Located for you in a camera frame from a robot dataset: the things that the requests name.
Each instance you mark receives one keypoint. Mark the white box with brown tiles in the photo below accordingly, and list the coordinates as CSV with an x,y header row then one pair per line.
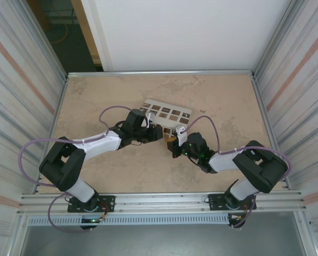
x,y
169,113

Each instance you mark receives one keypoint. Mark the wooden door frame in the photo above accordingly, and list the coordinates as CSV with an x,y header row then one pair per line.
x,y
85,32

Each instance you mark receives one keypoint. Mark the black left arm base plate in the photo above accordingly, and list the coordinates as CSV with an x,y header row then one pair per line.
x,y
108,204

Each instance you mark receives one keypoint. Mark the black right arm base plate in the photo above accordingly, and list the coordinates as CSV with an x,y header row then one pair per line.
x,y
216,201

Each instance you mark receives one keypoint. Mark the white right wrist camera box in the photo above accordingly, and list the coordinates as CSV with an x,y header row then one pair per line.
x,y
181,134

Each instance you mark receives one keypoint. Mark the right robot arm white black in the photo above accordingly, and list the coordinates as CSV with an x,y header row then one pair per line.
x,y
260,170

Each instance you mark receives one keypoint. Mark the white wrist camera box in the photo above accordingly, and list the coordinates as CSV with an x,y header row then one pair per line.
x,y
149,119
181,134

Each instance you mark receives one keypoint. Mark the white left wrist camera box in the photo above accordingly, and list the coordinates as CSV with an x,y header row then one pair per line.
x,y
149,119

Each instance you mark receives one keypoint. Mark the aluminium table edge profile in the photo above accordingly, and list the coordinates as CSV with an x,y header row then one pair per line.
x,y
159,73

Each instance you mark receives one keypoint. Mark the black controller board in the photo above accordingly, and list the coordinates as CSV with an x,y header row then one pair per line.
x,y
237,220
91,223

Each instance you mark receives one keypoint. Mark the aluminium mounting rail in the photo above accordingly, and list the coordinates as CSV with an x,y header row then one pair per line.
x,y
159,202

